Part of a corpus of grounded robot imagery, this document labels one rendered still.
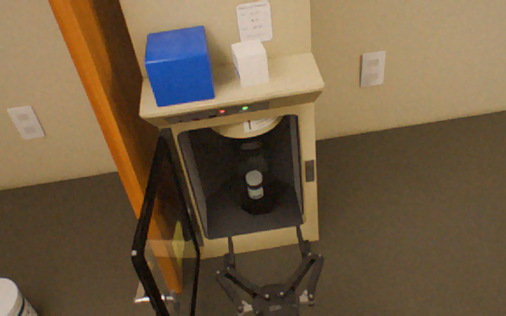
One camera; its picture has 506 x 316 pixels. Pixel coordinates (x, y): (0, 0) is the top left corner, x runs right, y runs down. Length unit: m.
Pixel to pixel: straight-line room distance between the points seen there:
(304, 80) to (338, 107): 0.73
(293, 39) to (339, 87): 0.64
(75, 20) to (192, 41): 0.18
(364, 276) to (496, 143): 0.65
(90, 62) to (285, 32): 0.34
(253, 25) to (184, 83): 0.17
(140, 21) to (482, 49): 1.09
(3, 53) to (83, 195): 0.47
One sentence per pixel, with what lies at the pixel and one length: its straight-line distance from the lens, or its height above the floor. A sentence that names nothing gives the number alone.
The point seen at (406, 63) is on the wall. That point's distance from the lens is 1.58.
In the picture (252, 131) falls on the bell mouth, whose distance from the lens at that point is 1.06.
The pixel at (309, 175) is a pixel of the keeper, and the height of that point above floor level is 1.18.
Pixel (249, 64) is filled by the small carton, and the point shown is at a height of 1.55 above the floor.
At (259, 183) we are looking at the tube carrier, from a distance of 1.23.
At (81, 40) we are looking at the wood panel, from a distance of 0.83.
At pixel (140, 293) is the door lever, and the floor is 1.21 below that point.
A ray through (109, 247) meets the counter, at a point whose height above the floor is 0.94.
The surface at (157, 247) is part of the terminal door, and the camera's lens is 0.93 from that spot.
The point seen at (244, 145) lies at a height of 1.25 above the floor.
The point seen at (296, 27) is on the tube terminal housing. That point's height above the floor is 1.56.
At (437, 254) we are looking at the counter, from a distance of 1.34.
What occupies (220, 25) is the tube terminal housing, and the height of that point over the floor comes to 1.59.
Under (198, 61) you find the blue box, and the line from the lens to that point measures 0.81.
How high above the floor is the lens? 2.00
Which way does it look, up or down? 42 degrees down
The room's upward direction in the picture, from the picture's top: 8 degrees counter-clockwise
